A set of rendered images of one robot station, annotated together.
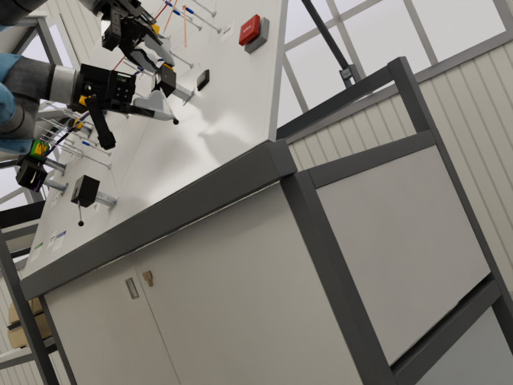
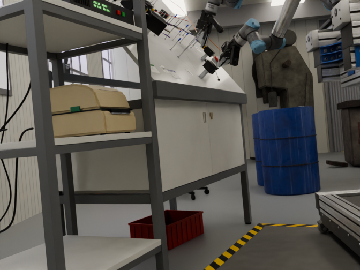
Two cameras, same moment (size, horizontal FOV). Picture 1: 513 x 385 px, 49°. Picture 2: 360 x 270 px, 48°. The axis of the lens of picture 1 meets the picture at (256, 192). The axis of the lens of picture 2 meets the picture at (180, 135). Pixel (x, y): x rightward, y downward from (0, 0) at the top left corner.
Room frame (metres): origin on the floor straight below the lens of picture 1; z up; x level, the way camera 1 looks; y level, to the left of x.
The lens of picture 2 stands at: (2.15, 2.41, 0.64)
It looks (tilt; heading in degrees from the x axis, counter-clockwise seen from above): 0 degrees down; 254
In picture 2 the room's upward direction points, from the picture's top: 5 degrees counter-clockwise
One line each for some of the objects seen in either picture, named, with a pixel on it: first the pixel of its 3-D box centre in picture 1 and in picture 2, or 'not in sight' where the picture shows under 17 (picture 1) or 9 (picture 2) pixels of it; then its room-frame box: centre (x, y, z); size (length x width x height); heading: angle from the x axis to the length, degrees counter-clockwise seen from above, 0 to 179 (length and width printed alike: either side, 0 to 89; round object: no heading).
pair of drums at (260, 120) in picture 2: not in sight; (283, 148); (0.00, -1.28, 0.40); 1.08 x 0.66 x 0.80; 56
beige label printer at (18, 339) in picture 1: (53, 305); (86, 110); (2.06, 0.85, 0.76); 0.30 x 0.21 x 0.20; 140
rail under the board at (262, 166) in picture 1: (119, 242); (208, 95); (1.38, 0.36, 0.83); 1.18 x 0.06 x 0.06; 46
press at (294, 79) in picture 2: not in sight; (277, 96); (-1.73, -4.25, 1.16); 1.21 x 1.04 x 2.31; 159
